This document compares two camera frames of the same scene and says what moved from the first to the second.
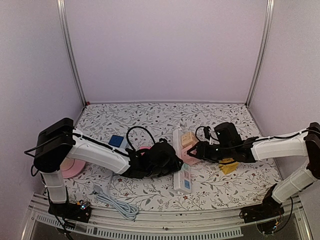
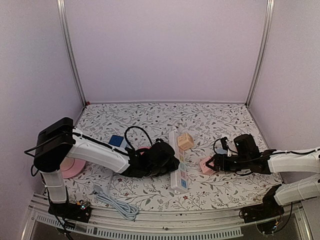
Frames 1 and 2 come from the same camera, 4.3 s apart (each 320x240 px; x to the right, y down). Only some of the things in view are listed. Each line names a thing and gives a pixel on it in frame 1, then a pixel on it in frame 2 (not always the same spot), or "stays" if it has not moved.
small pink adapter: [144, 147] stays
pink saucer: [69, 167] stays
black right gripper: [203, 146] to [218, 158]
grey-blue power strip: [123, 147] stays
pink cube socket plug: [188, 159] to [205, 169]
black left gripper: [174, 166] stays
